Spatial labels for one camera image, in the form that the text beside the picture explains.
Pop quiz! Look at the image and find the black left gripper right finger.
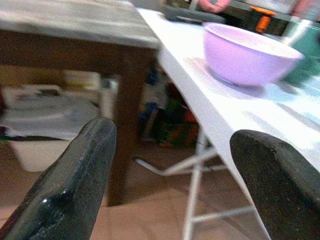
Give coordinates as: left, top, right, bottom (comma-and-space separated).
229, 129, 320, 240

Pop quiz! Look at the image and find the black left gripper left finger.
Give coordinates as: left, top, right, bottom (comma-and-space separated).
0, 117, 118, 240

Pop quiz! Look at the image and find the white plastic bin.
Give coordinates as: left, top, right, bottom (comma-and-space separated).
0, 84, 101, 173

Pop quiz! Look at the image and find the white folding table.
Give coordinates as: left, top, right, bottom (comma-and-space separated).
134, 7, 320, 240

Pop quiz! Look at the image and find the colourful toy pile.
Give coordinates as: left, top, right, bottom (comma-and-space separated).
138, 67, 201, 148

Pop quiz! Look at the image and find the green container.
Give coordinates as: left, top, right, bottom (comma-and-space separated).
282, 22, 320, 86

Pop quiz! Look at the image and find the lilac plastic bowl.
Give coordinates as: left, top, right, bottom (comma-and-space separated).
202, 21, 305, 88

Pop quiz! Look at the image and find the brown wooden table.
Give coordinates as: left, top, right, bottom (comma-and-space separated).
0, 0, 162, 207

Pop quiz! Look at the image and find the orange and black tool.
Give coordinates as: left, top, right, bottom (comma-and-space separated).
249, 6, 277, 35

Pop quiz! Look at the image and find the dark grey flat object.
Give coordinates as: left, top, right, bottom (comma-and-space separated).
162, 6, 227, 26

